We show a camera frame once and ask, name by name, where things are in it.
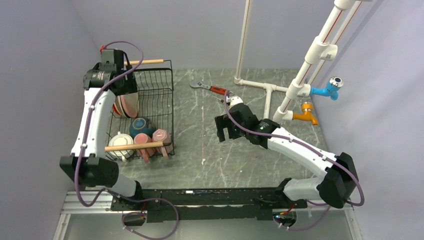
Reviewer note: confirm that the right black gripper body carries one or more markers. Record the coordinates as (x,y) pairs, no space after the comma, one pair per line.
(234,131)

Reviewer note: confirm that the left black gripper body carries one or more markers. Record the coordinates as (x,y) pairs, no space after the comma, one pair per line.
(129,85)

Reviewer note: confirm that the beige pink plate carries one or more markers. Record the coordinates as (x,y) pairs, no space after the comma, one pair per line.
(130,104)

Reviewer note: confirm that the dark brown bowl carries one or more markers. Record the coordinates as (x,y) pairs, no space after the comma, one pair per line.
(142,125)

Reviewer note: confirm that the black wire dish rack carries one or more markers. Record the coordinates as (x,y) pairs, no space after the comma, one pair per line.
(155,88)

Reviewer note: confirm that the light pink mug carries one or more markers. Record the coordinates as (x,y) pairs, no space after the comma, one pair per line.
(162,136)

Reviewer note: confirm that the orange bowl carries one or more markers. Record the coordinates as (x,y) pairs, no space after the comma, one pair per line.
(115,110)

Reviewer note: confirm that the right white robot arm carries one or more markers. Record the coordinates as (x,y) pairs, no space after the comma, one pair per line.
(335,176)

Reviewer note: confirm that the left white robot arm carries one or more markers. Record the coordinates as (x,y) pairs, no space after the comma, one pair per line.
(88,164)

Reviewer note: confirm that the orange faucet tap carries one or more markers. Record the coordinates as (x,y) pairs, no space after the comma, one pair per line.
(306,115)

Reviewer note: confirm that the blue faucet tap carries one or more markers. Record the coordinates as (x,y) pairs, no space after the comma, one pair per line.
(330,90)

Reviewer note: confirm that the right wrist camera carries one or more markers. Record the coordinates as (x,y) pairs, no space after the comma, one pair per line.
(233,100)

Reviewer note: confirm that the red handled adjustable wrench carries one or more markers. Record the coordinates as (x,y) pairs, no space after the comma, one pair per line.
(201,85)

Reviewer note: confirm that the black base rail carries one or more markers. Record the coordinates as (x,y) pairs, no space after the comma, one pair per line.
(259,203)

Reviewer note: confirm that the white pvc pipe frame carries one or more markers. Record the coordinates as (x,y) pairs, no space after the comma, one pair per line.
(294,34)

